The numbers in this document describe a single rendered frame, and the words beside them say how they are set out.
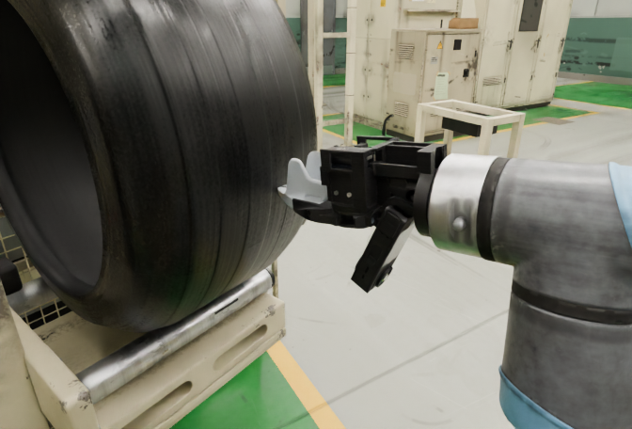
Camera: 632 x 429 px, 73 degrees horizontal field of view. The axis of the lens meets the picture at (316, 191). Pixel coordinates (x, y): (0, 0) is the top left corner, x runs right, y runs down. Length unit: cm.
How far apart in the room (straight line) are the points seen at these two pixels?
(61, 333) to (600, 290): 85
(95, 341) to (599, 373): 77
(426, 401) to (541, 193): 155
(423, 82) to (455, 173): 462
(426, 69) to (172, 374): 456
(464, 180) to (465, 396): 158
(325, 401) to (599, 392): 148
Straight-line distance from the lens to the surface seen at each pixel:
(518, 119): 297
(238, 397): 183
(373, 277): 46
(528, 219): 35
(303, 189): 48
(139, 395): 69
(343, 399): 180
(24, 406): 72
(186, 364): 71
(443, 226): 37
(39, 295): 88
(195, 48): 46
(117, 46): 45
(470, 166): 37
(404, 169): 40
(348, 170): 41
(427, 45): 495
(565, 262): 35
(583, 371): 37
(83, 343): 91
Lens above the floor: 134
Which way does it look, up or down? 22 degrees down
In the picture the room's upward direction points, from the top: straight up
